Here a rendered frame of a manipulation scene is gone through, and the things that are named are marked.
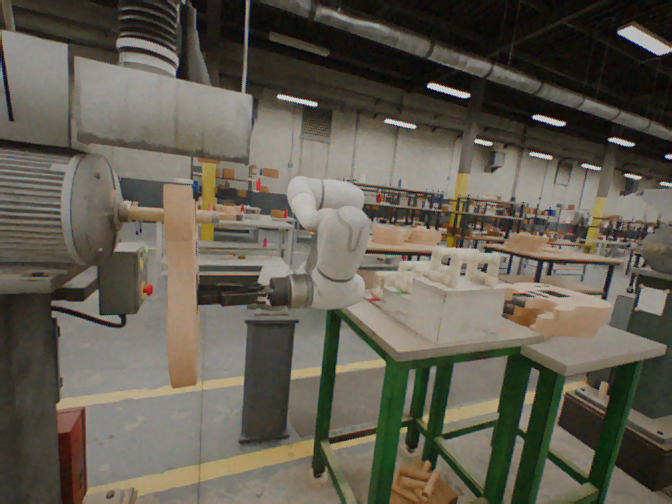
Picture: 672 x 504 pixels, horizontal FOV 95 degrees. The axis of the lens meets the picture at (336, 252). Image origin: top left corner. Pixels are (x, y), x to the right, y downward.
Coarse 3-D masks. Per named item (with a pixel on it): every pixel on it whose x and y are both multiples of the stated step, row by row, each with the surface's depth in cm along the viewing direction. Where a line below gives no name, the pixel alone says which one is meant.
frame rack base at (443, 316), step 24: (432, 288) 94; (480, 288) 97; (504, 288) 100; (408, 312) 104; (432, 312) 94; (456, 312) 93; (480, 312) 98; (432, 336) 94; (456, 336) 95; (480, 336) 100
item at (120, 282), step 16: (128, 256) 92; (144, 256) 103; (112, 272) 91; (128, 272) 92; (144, 272) 103; (112, 288) 92; (128, 288) 93; (112, 304) 92; (128, 304) 94; (96, 320) 92
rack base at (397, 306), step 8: (384, 288) 117; (392, 288) 117; (384, 296) 117; (392, 296) 113; (400, 296) 108; (408, 296) 109; (384, 304) 117; (392, 304) 112; (400, 304) 108; (408, 304) 104; (392, 312) 112; (400, 312) 108; (400, 320) 108
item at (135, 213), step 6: (132, 210) 72; (138, 210) 73; (144, 210) 73; (150, 210) 74; (156, 210) 75; (162, 210) 75; (132, 216) 73; (138, 216) 73; (144, 216) 74; (150, 216) 74; (156, 216) 74; (162, 216) 75; (198, 216) 78; (204, 216) 78; (210, 216) 79; (198, 222) 79; (204, 222) 79; (210, 222) 79
